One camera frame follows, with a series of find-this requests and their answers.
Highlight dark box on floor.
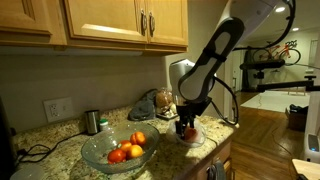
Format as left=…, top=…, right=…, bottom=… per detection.
left=285, top=103, right=310, bottom=132

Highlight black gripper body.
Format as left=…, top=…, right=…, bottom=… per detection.
left=175, top=96, right=213, bottom=122

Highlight bright orange peach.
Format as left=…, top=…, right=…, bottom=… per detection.
left=184, top=127, right=199, bottom=141

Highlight clear bag of bread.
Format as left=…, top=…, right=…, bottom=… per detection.
left=155, top=87, right=177, bottom=116

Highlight round glass lid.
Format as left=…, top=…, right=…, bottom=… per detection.
left=9, top=163, right=45, bottom=180

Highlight stainless steel cup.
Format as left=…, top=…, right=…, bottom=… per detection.
left=84, top=109, right=101, bottom=136

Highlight dark cabinet door handle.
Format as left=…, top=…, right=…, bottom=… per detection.
left=140, top=9, right=148, bottom=37
left=148, top=11, right=156, bottom=38

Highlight black power cable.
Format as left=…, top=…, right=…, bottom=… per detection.
left=16, top=131, right=88, bottom=164

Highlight yellow orange peach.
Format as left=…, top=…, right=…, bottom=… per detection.
left=126, top=144, right=145, bottom=160

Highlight red bicycle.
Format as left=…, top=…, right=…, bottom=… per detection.
left=251, top=39, right=302, bottom=66

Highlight black kitchen appliance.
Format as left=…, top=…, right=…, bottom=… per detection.
left=0, top=96, right=18, bottom=172

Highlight wooden drawer front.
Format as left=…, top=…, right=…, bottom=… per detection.
left=213, top=141, right=233, bottom=166

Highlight large glass bowl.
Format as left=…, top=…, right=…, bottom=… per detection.
left=80, top=121, right=161, bottom=175

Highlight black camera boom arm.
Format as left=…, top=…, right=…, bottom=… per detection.
left=255, top=75, right=320, bottom=93

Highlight grey striped hanging towel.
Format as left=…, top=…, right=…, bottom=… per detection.
left=206, top=159, right=228, bottom=180

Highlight white bottle green cap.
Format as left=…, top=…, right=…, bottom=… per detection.
left=99, top=118, right=110, bottom=132

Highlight small dark tray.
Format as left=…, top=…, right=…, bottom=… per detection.
left=155, top=112, right=178, bottom=121

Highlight black stereo camera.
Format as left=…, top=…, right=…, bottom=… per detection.
left=239, top=58, right=287, bottom=72

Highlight white floor rug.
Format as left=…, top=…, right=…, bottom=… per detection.
left=240, top=90, right=312, bottom=114

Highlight orange red peach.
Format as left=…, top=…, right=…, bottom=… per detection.
left=118, top=139, right=133, bottom=153
left=129, top=131, right=148, bottom=147

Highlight white wall outlet plate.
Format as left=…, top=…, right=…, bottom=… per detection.
left=43, top=96, right=75, bottom=124

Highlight light wooden board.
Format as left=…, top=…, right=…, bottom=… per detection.
left=291, top=158, right=320, bottom=180

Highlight white appliance with blue light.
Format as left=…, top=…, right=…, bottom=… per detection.
left=300, top=133, right=320, bottom=164

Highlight deep red peach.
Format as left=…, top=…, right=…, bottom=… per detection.
left=107, top=148, right=128, bottom=164

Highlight clear plastic bag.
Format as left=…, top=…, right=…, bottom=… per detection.
left=166, top=118, right=207, bottom=149

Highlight crumpled grey cloth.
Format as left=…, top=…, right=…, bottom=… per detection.
left=127, top=88, right=160, bottom=122

